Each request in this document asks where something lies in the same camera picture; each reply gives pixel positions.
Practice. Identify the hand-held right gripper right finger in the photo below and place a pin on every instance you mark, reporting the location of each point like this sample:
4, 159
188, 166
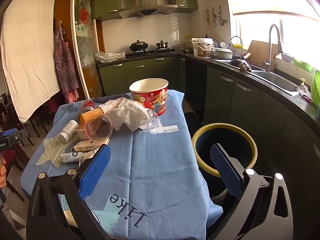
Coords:
225, 170

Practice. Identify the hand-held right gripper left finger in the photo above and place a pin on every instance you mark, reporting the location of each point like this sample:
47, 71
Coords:
96, 172

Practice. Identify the yellow rimmed blue waste bin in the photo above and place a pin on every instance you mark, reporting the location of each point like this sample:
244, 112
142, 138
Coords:
225, 137

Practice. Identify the clear plastic cup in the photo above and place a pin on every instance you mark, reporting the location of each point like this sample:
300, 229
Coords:
98, 128

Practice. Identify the orange foam net sleeve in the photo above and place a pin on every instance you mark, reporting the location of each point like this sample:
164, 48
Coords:
91, 116

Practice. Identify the white paper towel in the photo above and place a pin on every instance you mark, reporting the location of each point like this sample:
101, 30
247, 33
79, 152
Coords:
127, 112

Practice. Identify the clear plastic bottle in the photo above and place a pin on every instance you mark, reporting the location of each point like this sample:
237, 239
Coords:
150, 116

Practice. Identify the person's left hand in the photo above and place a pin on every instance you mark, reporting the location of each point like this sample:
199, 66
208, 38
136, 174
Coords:
2, 172

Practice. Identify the dark wooden chair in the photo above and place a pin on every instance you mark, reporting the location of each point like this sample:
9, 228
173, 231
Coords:
40, 122
12, 165

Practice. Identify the small cardboard carton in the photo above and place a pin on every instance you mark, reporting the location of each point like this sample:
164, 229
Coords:
87, 145

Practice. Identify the white squeeze tube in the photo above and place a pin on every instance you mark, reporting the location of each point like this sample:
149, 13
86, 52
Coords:
72, 156

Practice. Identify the striped paper sheet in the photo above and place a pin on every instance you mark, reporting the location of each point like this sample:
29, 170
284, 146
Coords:
51, 150

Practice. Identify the white red printed box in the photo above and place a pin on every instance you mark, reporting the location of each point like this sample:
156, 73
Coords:
79, 133

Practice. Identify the small white plastic bottle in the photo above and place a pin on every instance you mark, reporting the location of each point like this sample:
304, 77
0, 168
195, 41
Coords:
67, 131

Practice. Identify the blue table cloth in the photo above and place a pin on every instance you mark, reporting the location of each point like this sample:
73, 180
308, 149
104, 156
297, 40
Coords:
155, 167

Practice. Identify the red soda can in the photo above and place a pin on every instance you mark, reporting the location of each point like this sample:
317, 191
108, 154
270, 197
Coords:
87, 105

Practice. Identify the dark striped cloth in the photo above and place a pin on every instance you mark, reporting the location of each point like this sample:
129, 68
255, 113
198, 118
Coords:
107, 98

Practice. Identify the white hanging sheet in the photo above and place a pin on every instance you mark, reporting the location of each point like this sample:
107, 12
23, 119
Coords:
30, 55

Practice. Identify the red printed paper bucket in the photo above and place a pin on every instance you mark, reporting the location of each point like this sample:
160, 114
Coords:
150, 100

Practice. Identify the checkered apron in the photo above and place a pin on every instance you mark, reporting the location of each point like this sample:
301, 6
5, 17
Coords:
65, 65

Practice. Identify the steel kitchen sink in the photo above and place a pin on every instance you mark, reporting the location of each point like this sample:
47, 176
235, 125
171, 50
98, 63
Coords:
277, 80

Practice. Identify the red scissors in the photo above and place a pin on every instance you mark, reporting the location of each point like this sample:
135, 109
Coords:
307, 98

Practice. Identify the white enamel pot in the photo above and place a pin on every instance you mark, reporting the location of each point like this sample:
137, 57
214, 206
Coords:
225, 54

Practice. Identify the clear plastic bag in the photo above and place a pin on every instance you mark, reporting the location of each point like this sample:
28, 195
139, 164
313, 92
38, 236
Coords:
107, 57

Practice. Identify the glass sliding door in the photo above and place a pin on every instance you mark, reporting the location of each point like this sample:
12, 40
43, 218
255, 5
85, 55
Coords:
85, 42

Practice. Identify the green colander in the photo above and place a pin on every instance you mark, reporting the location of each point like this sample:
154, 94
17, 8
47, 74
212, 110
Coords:
316, 90

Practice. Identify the wooden cutting board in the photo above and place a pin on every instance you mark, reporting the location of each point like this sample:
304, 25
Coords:
257, 52

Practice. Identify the steel kitchen faucet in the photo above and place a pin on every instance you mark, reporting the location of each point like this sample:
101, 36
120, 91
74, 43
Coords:
269, 55

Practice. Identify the white plastic bucket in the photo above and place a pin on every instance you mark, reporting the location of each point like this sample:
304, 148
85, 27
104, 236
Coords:
201, 48

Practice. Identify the gas stove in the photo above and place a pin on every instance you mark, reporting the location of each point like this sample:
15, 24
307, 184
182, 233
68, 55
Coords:
150, 53

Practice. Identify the green cloth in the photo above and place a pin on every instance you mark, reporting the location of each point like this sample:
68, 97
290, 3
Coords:
303, 65

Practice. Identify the black wok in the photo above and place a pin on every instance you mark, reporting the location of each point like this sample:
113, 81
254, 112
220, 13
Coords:
138, 46

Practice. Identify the black cooking pot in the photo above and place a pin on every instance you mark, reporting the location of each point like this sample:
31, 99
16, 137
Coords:
162, 45

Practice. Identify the metal hanging ladle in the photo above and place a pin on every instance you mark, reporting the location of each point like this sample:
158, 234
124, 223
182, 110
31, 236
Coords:
221, 20

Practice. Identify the metal hanging utensil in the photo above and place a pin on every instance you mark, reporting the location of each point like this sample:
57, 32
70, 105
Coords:
214, 16

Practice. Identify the kitchen window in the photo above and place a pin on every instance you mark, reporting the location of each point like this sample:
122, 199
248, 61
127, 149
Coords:
295, 30

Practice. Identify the green upper cabinets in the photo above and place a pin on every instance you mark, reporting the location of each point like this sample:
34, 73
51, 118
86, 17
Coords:
105, 2

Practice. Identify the steel range hood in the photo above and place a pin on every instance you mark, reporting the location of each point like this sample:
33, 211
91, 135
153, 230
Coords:
147, 2

